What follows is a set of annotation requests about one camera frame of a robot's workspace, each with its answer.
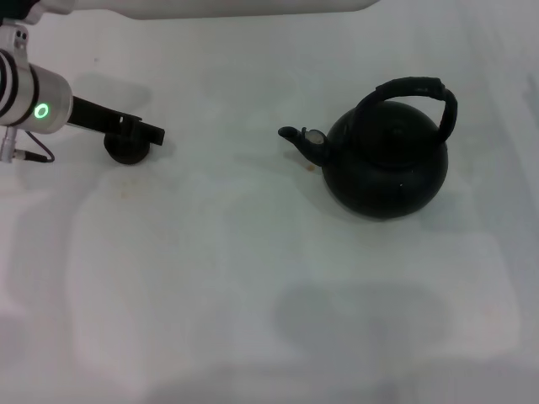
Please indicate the white rounded background panel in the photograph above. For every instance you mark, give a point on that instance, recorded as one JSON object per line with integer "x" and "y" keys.
{"x": 210, "y": 6}

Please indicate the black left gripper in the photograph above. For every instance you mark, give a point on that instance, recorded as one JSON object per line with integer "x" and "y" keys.
{"x": 97, "y": 115}

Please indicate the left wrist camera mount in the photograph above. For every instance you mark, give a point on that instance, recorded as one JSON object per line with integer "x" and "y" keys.
{"x": 17, "y": 38}

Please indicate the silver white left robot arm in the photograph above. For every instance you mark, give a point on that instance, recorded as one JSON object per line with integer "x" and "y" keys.
{"x": 29, "y": 101}

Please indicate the small black teacup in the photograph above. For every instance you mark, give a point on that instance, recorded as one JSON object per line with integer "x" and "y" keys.
{"x": 126, "y": 151}

